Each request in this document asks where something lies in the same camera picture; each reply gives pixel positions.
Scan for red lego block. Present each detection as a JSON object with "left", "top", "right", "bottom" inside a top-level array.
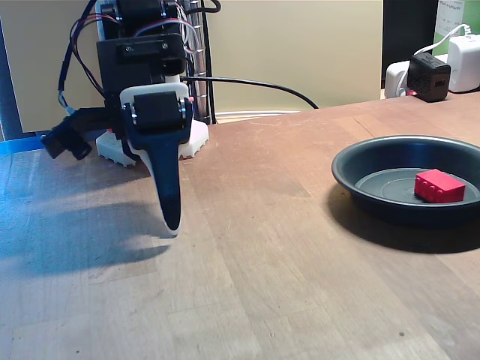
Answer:
[{"left": 413, "top": 169, "right": 467, "bottom": 204}]

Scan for dark round shallow bin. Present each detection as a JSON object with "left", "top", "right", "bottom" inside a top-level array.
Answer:
[{"left": 331, "top": 134, "right": 480, "bottom": 228}]

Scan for chrome metal pole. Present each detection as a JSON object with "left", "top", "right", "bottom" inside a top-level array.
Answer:
[{"left": 183, "top": 0, "right": 218, "bottom": 125}]

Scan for blue strip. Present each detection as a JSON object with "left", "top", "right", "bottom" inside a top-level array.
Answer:
[{"left": 0, "top": 135, "right": 48, "bottom": 156}]

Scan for white power strip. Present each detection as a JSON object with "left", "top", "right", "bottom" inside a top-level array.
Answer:
[{"left": 385, "top": 54, "right": 449, "bottom": 99}]

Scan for black panel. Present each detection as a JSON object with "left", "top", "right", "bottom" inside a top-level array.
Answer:
[{"left": 382, "top": 0, "right": 440, "bottom": 91}]

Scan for black cube power adapter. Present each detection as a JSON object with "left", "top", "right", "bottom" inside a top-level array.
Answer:
[{"left": 406, "top": 52, "right": 452, "bottom": 103}]

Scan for green and white box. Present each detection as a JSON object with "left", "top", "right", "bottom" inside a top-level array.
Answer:
[{"left": 433, "top": 0, "right": 480, "bottom": 57}]

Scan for white charger box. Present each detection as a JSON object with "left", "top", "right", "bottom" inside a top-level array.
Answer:
[{"left": 448, "top": 34, "right": 480, "bottom": 94}]

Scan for red and white servo wires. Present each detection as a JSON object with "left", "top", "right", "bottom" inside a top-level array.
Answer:
[{"left": 133, "top": 16, "right": 200, "bottom": 54}]

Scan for black gripper camera on bracket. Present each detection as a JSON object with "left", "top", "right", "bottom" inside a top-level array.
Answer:
[{"left": 40, "top": 107, "right": 113, "bottom": 161}]

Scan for black camera cable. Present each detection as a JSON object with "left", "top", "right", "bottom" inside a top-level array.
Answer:
[{"left": 55, "top": 0, "right": 99, "bottom": 116}]

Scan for dark board frame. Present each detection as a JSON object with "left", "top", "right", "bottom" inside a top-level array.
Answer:
[{"left": 0, "top": 16, "right": 108, "bottom": 143}]

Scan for white charger cable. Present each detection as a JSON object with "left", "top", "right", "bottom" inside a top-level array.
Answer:
[{"left": 397, "top": 22, "right": 472, "bottom": 95}]

